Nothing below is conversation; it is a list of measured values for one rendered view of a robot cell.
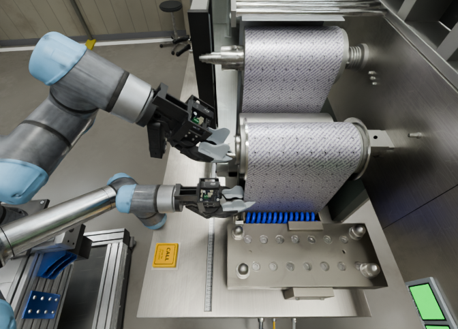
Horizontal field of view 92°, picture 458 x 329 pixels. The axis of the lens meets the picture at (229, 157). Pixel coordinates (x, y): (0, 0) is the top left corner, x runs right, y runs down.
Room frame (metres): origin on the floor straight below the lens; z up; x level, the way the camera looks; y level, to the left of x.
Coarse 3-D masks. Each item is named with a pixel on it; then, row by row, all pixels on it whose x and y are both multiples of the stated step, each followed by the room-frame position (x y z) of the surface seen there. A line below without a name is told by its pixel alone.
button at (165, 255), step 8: (160, 248) 0.18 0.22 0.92; (168, 248) 0.18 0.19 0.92; (176, 248) 0.18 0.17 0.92; (160, 256) 0.16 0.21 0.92; (168, 256) 0.16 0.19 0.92; (176, 256) 0.16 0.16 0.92; (152, 264) 0.14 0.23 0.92; (160, 264) 0.14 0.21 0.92; (168, 264) 0.14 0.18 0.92; (176, 264) 0.14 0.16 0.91
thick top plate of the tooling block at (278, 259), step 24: (240, 240) 0.18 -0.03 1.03; (264, 240) 0.18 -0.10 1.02; (288, 240) 0.18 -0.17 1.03; (312, 240) 0.18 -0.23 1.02; (336, 240) 0.18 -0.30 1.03; (360, 240) 0.18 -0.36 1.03; (264, 264) 0.12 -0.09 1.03; (288, 264) 0.12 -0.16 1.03; (312, 264) 0.12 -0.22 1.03; (336, 264) 0.12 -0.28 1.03; (360, 264) 0.12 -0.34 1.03; (240, 288) 0.07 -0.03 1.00; (264, 288) 0.07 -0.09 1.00; (288, 288) 0.07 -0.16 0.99; (336, 288) 0.07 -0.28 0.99; (360, 288) 0.07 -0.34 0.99
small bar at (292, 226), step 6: (288, 222) 0.22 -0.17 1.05; (294, 222) 0.22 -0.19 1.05; (300, 222) 0.22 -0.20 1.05; (306, 222) 0.22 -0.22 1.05; (312, 222) 0.22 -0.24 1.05; (318, 222) 0.22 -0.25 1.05; (288, 228) 0.21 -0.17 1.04; (294, 228) 0.20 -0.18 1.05; (300, 228) 0.20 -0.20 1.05; (306, 228) 0.20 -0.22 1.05; (312, 228) 0.20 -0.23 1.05; (318, 228) 0.20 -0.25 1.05
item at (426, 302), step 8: (416, 288) 0.05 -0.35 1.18; (424, 288) 0.05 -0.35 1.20; (416, 296) 0.03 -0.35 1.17; (424, 296) 0.03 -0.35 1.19; (432, 296) 0.03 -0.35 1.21; (424, 304) 0.02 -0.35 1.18; (432, 304) 0.02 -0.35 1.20; (424, 312) 0.01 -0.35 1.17; (432, 312) 0.01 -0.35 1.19; (440, 312) 0.01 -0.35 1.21
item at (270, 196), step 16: (256, 192) 0.26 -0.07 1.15; (272, 192) 0.26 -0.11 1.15; (288, 192) 0.26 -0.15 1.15; (304, 192) 0.26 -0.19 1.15; (320, 192) 0.26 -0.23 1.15; (256, 208) 0.26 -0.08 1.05; (272, 208) 0.26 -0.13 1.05; (288, 208) 0.26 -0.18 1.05; (304, 208) 0.26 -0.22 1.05; (320, 208) 0.26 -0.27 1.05
